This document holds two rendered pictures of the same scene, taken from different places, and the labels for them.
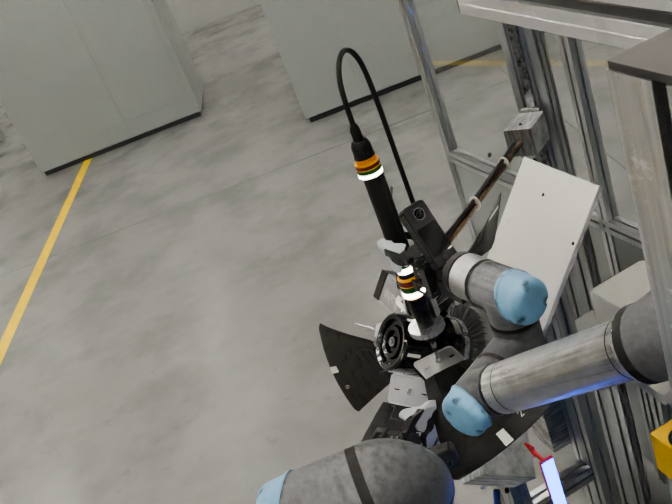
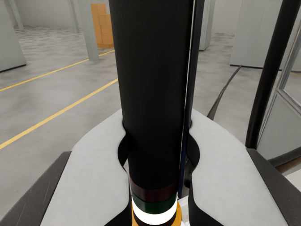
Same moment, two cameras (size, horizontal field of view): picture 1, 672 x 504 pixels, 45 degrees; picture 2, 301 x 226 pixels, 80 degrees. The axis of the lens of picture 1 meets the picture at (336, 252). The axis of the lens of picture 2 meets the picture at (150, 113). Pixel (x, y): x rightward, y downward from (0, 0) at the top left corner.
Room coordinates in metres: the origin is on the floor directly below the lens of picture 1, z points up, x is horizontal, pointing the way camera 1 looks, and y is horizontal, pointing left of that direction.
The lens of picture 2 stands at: (1.21, -0.14, 1.54)
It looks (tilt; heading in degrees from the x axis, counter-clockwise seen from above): 31 degrees down; 24
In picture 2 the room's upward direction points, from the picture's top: 1 degrees counter-clockwise
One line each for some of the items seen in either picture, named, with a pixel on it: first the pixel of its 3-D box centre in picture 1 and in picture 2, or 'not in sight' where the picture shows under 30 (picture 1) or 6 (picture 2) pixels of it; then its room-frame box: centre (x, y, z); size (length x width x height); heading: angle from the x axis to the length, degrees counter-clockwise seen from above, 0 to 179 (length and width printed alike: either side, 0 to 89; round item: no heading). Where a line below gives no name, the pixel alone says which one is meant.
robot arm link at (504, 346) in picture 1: (515, 349); not in sight; (1.03, -0.20, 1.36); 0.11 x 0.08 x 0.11; 129
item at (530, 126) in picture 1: (527, 132); not in sight; (1.76, -0.53, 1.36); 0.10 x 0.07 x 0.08; 138
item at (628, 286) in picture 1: (632, 298); not in sight; (1.61, -0.63, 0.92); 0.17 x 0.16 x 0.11; 103
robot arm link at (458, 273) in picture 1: (474, 276); not in sight; (1.11, -0.19, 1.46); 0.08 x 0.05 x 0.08; 113
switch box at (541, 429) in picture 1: (558, 397); not in sight; (1.59, -0.38, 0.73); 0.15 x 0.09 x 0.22; 103
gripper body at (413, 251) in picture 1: (442, 268); not in sight; (1.18, -0.16, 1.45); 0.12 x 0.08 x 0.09; 23
